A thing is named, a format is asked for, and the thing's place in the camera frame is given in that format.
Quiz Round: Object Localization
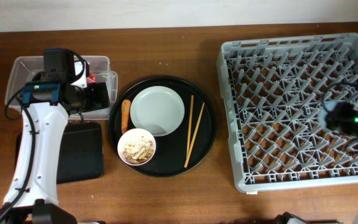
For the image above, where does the red snack wrapper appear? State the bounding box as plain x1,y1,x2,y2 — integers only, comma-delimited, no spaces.
86,72,98,84

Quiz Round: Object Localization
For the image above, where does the wooden chopstick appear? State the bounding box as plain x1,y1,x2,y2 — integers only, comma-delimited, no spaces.
186,95,194,155
184,103,205,168

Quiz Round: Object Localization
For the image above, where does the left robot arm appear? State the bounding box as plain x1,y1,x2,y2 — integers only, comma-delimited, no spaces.
0,72,109,223

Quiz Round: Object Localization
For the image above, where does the grey dishwasher rack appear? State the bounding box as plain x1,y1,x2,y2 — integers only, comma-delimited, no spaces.
216,33,358,193

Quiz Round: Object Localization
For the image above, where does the orange carrot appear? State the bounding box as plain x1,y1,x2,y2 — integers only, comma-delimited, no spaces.
121,100,131,134

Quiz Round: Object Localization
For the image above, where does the black rectangular tray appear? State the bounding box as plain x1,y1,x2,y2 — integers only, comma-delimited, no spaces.
14,121,105,184

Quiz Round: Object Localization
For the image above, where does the white bowl with food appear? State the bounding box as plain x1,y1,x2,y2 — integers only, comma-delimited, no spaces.
117,128,157,166

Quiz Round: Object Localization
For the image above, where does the grey plate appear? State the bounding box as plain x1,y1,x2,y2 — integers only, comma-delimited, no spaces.
130,86,185,137

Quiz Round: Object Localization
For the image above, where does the round black tray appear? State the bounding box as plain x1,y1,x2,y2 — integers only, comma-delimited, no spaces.
109,76,217,177

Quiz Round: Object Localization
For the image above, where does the clear plastic bin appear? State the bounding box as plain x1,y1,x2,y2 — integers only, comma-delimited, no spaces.
5,55,118,121

